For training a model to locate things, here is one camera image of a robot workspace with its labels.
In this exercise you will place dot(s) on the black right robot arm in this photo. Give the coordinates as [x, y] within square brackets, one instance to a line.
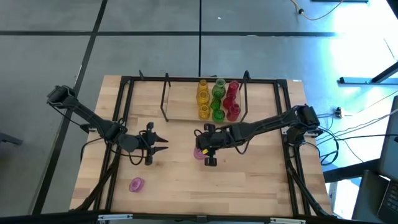
[267, 124]

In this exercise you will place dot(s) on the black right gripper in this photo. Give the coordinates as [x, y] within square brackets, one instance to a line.
[214, 140]

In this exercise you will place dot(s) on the grey laptop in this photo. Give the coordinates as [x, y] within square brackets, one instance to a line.
[390, 140]

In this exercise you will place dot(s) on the tall red ribbed glass vase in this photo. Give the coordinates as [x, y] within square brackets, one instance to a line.
[232, 90]

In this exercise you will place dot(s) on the red ribbed glass bottle vase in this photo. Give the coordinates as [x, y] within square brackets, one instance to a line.
[233, 113]

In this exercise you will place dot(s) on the black crossbar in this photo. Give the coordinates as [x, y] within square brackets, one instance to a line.
[46, 218]

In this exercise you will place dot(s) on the pink ribbed glass bottle vase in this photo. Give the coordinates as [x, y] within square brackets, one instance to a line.
[198, 154]

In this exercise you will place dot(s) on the slim yellow ribbed glass vase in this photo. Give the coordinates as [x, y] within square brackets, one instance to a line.
[202, 85]

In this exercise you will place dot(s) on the grey floor object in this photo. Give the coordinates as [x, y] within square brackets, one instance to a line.
[9, 139]

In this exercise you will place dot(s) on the dark grey beam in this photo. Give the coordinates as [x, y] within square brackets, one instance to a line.
[351, 171]

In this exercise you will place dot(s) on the green ribbed glass vase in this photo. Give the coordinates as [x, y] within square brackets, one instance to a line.
[218, 115]

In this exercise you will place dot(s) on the small round red glass vase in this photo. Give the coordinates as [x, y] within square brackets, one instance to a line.
[228, 103]

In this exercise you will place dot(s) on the black desk foot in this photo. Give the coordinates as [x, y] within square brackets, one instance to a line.
[354, 80]

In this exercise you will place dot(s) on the round green glass vase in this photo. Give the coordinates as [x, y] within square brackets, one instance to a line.
[219, 88]

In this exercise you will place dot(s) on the pink ribbed glass jar vase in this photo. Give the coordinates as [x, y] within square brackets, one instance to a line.
[136, 184]

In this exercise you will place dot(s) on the small silver metal plate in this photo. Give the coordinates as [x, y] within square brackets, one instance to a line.
[285, 129]

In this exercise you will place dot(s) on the yellow diamond-pattern glass vase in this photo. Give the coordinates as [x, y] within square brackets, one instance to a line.
[202, 98]

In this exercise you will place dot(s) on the wide-neck yellow ribbed glass vase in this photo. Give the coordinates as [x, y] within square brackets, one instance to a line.
[204, 112]

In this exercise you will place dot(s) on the black aluminium table frame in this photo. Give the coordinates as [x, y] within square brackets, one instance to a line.
[186, 79]

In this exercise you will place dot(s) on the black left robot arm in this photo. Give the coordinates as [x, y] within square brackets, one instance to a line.
[90, 118]

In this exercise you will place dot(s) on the small black adapter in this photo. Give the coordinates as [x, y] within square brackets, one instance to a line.
[338, 112]

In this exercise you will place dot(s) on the silver bracket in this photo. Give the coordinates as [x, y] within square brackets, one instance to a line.
[287, 221]
[113, 217]

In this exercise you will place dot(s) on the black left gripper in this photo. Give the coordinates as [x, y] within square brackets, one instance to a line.
[149, 143]

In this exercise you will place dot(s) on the conical fluted green glass vase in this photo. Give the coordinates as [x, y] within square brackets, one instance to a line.
[215, 104]

